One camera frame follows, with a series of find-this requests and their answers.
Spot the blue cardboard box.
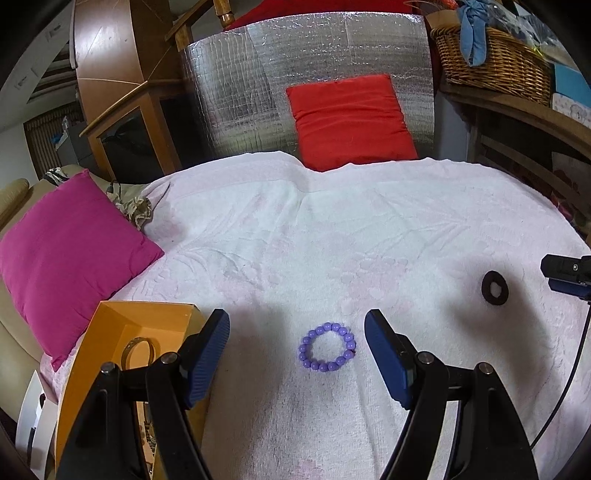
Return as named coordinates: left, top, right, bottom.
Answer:
left=551, top=62, right=587, bottom=109

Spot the clear plastic bag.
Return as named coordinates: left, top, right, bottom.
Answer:
left=489, top=0, right=555, bottom=51

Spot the gold bangle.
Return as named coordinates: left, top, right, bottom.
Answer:
left=121, top=338, right=155, bottom=370

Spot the white air conditioner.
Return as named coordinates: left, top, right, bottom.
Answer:
left=14, top=55, right=77, bottom=102

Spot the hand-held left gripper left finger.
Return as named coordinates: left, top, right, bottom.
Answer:
left=55, top=309, right=230, bottom=480

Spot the patterned beige cloth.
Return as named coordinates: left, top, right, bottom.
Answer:
left=41, top=167, right=153, bottom=232

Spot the wicker basket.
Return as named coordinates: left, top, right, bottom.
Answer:
left=430, top=25, right=555, bottom=108

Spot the wooden cabinet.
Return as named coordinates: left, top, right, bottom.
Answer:
left=73, top=0, right=195, bottom=181

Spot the blue cloth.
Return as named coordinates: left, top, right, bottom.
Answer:
left=455, top=0, right=497, bottom=68

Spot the black hair tie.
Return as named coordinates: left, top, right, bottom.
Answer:
left=481, top=271, right=510, bottom=304

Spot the silver foil mat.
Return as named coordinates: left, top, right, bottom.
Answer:
left=178, top=13, right=435, bottom=172

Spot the white printed box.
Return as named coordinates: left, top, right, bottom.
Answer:
left=551, top=92, right=591, bottom=130

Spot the red pillow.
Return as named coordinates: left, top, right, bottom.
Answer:
left=285, top=74, right=419, bottom=172

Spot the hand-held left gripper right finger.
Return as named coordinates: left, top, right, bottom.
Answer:
left=365, top=309, right=539, bottom=480

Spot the black cable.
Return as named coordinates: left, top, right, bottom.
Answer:
left=529, top=299, right=591, bottom=448

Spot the purple bead bracelet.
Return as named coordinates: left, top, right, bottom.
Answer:
left=298, top=322, right=357, bottom=373

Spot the red blanket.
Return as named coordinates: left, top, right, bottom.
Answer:
left=224, top=0, right=416, bottom=32

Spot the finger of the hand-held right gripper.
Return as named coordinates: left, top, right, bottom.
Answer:
left=541, top=254, right=591, bottom=301

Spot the wooden shelf table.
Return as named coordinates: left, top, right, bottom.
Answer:
left=438, top=83, right=591, bottom=241

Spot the pink pillow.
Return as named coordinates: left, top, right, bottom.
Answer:
left=0, top=168, right=165, bottom=372

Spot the white pink towel blanket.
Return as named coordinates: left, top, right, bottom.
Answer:
left=39, top=150, right=591, bottom=480

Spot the wooden stair railing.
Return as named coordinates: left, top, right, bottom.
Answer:
left=166, top=0, right=236, bottom=51

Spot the orange cardboard box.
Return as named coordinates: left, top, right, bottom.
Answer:
left=54, top=300, right=206, bottom=480

